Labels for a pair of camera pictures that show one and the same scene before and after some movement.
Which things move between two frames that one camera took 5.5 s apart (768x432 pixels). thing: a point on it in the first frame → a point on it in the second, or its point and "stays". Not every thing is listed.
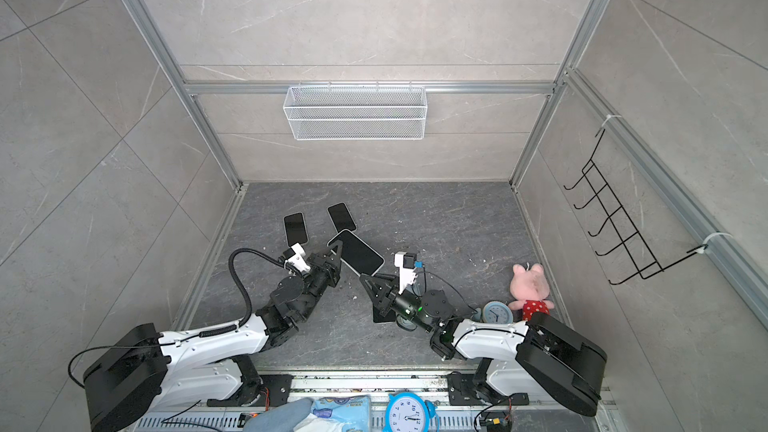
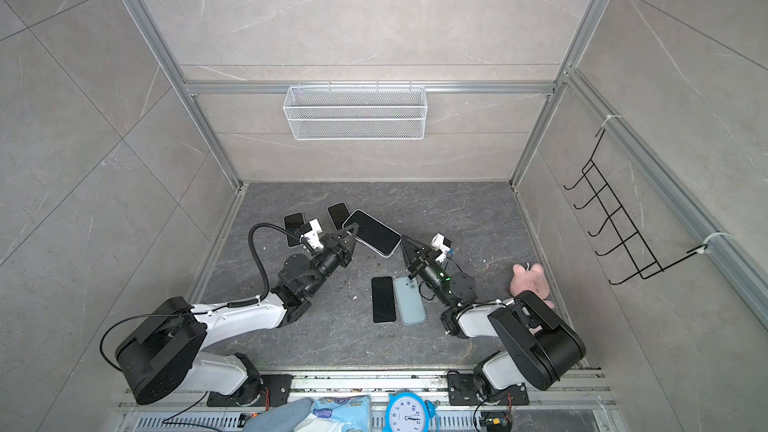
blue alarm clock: [409, 412] stays
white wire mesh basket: [355, 113] stays
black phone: [341, 217] stays
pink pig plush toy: [530, 290] stays
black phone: [357, 254] → [374, 234]
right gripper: [393, 295] → [424, 262]
